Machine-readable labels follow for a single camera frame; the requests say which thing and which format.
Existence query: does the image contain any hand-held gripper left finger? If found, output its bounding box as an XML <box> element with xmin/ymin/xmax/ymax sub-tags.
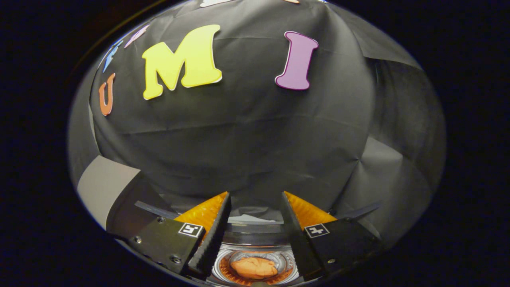
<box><xmin>128</xmin><ymin>191</ymin><xmax>232</xmax><ymax>279</ymax></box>

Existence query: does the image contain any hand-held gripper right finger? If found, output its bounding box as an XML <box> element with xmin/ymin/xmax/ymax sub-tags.
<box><xmin>281</xmin><ymin>191</ymin><xmax>383</xmax><ymax>281</ymax></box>

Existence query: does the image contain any dark transparent washing machine lid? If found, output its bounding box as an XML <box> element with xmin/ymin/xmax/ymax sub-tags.
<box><xmin>135</xmin><ymin>201</ymin><xmax>383</xmax><ymax>246</ymax></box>

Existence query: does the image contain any grey cabinet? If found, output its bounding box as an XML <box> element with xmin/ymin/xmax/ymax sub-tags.
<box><xmin>76</xmin><ymin>155</ymin><xmax>176</xmax><ymax>236</ymax></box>

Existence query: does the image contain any orange polo shirt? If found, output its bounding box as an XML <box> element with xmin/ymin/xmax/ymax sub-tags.
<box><xmin>230</xmin><ymin>257</ymin><xmax>278</xmax><ymax>279</ymax></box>

